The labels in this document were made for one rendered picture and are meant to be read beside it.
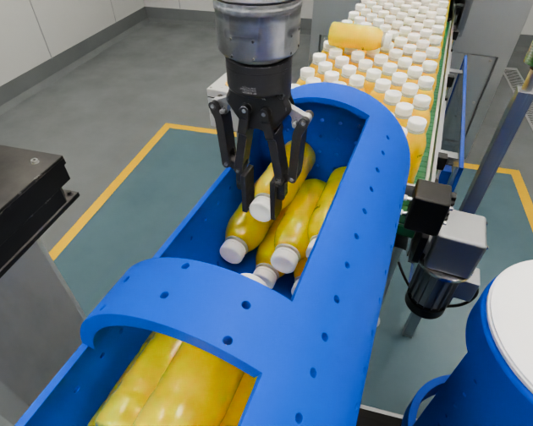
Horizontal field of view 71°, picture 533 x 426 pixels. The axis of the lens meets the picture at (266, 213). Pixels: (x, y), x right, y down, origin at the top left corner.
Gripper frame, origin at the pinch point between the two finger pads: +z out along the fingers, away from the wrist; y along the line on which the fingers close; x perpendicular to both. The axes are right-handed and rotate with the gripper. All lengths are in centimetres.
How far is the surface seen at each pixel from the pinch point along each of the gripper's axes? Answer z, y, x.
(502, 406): 16.2, 37.8, -10.4
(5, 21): 55, -305, 187
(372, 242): -4.7, 17.0, -8.5
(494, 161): 22, 41, 60
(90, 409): 8.2, -7.1, -32.1
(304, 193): 4.3, 4.5, 7.2
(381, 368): 113, 33, 42
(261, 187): 1.2, -1.3, 2.6
